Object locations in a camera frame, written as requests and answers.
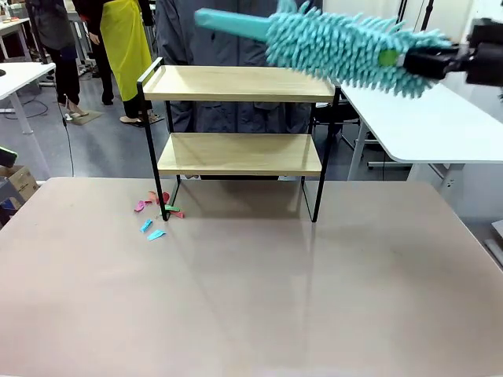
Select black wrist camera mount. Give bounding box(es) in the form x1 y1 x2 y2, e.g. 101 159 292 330
469 17 503 44

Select mannequin in dark grey top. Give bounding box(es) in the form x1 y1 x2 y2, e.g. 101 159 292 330
25 0 90 119

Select white desk grey legs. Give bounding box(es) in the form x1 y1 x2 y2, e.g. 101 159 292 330
0 61 57 178

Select person in grey jacket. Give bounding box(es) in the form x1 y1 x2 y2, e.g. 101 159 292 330
154 0 315 134

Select background white workbench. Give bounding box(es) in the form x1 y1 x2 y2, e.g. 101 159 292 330
0 17 32 62

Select grey mannequin floor mat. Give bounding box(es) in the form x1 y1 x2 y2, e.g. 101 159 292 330
64 111 104 127

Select brown cardboard box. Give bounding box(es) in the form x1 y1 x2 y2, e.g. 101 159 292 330
0 164 40 209

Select thin black floor cable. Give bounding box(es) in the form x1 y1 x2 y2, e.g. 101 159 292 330
58 100 76 178

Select black frame wooden shelf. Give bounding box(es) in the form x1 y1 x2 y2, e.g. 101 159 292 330
136 57 342 224

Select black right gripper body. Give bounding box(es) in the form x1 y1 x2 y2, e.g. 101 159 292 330
465 41 503 86

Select black tripod stand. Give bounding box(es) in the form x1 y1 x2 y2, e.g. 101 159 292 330
395 0 435 35

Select black plastic stool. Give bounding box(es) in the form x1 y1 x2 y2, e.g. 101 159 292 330
313 96 362 149

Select teal microfibre duster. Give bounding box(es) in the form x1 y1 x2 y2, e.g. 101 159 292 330
194 0 453 99

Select large white table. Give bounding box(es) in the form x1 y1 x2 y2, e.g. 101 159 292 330
340 68 503 193

